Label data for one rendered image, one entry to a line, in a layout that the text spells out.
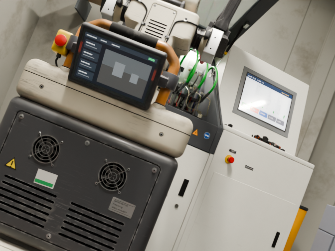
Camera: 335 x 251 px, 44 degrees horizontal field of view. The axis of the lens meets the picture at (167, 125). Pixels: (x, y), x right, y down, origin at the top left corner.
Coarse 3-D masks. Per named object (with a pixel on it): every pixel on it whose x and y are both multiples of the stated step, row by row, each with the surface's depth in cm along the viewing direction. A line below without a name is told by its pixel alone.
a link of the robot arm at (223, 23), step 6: (234, 0) 175; (240, 0) 175; (228, 6) 176; (234, 6) 175; (222, 12) 177; (228, 12) 176; (234, 12) 176; (222, 18) 176; (228, 18) 176; (210, 24) 177; (216, 24) 176; (222, 24) 176; (228, 24) 176; (222, 30) 180
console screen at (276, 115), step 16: (240, 80) 276; (256, 80) 281; (272, 80) 287; (240, 96) 274; (256, 96) 279; (272, 96) 284; (288, 96) 290; (240, 112) 271; (256, 112) 277; (272, 112) 282; (288, 112) 288; (272, 128) 280; (288, 128) 286
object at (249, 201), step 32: (224, 64) 275; (256, 64) 284; (224, 96) 269; (256, 128) 275; (224, 160) 241; (256, 160) 249; (288, 160) 256; (224, 192) 243; (256, 192) 250; (288, 192) 258; (192, 224) 237; (224, 224) 244; (256, 224) 251; (288, 224) 259
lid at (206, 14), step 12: (204, 0) 256; (216, 0) 254; (252, 0) 250; (264, 0) 247; (276, 0) 245; (204, 12) 264; (216, 12) 262; (240, 12) 259; (252, 12) 256; (264, 12) 254; (204, 24) 272; (240, 24) 265; (252, 24) 264; (228, 36) 276; (240, 36) 275
